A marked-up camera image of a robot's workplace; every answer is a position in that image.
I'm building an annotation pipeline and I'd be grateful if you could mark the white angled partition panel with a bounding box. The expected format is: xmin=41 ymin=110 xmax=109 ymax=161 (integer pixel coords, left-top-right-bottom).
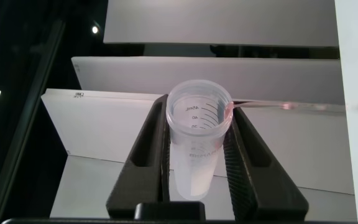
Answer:
xmin=71 ymin=55 xmax=345 ymax=106

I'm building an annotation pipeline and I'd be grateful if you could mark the red pigment test tube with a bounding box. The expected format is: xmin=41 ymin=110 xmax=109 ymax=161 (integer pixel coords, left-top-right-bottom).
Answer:
xmin=165 ymin=79 xmax=234 ymax=202

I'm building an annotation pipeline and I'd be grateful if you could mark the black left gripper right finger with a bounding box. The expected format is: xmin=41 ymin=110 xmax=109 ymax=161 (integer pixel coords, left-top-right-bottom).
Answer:
xmin=223 ymin=101 xmax=310 ymax=222

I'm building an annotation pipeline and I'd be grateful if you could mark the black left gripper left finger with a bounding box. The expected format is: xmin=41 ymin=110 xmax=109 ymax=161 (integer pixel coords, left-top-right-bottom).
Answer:
xmin=106 ymin=94 xmax=171 ymax=218

